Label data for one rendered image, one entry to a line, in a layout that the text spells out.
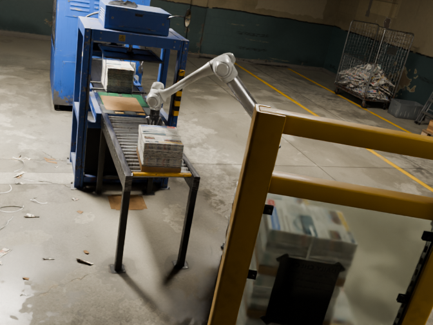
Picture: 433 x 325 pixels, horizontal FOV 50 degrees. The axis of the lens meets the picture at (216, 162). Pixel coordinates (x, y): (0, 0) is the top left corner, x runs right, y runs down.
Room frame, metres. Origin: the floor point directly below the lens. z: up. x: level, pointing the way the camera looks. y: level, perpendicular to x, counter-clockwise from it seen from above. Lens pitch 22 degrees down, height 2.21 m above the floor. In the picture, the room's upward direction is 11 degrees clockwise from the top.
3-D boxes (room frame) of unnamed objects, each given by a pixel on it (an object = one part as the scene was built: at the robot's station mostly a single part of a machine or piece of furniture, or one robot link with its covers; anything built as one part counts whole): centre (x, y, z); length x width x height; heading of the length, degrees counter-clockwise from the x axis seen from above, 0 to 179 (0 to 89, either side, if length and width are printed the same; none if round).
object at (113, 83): (5.07, 1.26, 0.93); 0.38 x 0.30 x 0.26; 24
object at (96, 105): (4.55, 1.03, 0.75); 0.70 x 0.65 x 0.10; 24
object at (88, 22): (4.55, 1.03, 1.50); 0.94 x 0.68 x 0.10; 114
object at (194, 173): (3.72, 0.39, 0.74); 1.34 x 0.05 x 0.12; 24
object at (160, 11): (4.55, 1.03, 1.65); 0.60 x 0.45 x 0.20; 114
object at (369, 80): (10.73, -2.97, 0.85); 1.21 x 0.83 x 1.71; 24
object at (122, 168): (3.52, 0.85, 0.74); 1.34 x 0.05 x 0.12; 24
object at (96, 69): (5.58, 1.49, 0.75); 1.53 x 0.64 x 0.10; 24
